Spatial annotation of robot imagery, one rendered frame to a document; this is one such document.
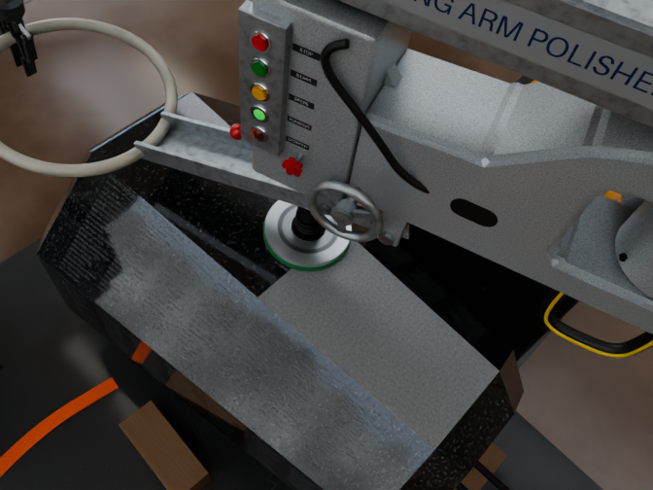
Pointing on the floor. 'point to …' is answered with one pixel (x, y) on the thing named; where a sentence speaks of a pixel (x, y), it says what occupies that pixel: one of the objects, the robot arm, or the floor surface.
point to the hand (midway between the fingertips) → (23, 59)
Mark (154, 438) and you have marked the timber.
